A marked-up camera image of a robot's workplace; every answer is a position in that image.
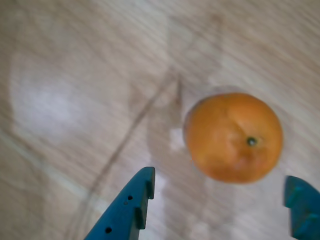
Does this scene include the small orange mandarin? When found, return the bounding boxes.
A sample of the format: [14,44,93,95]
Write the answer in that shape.
[184,92,284,185]

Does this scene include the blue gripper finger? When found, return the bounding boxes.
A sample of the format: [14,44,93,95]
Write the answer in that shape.
[83,166,156,240]
[283,174,320,240]

